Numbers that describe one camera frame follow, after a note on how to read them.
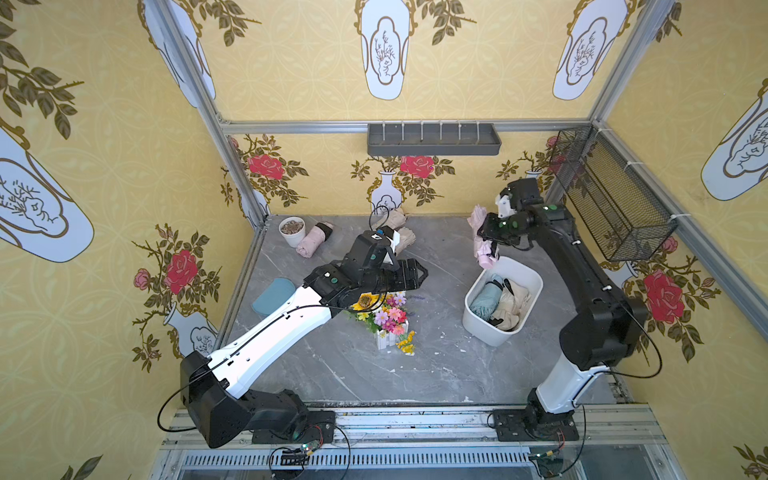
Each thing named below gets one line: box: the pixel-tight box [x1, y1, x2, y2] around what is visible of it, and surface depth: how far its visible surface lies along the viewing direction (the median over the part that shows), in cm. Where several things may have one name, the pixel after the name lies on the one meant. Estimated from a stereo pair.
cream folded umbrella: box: [377, 209, 406, 230], surface depth 118 cm
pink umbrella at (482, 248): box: [467, 204, 496, 269], surface depth 83 cm
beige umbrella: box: [492, 278, 531, 331], surface depth 92 cm
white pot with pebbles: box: [278, 216, 306, 248], surface depth 111 cm
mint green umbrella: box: [469, 274, 504, 321], surface depth 94 cm
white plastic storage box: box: [462, 256, 544, 347], surface depth 92 cm
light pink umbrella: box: [296, 221, 334, 259], surface depth 111 cm
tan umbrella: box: [394, 226, 417, 255], surface depth 111 cm
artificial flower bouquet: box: [350, 292, 417, 356], surface depth 79 cm
